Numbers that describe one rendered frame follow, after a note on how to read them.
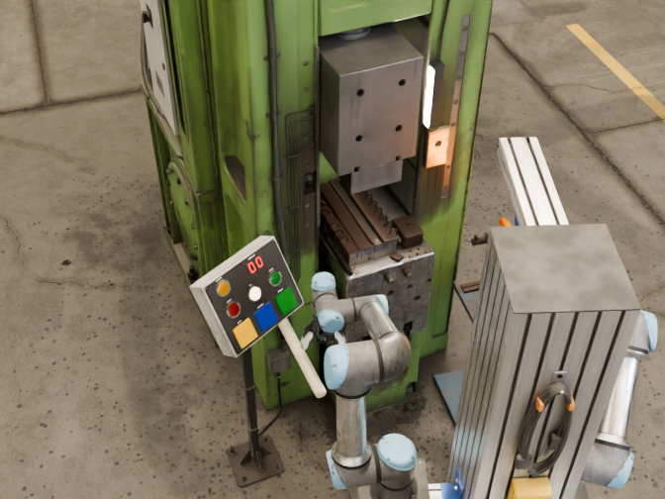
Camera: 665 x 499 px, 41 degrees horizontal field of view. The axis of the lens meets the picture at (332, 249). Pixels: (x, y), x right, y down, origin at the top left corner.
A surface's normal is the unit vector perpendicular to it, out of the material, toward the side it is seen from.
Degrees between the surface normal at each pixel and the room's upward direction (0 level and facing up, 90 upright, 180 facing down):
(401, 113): 90
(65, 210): 0
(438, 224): 90
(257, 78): 90
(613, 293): 0
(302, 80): 90
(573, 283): 0
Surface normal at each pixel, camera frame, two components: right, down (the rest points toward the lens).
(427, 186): 0.40, 0.62
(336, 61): 0.00, -0.73
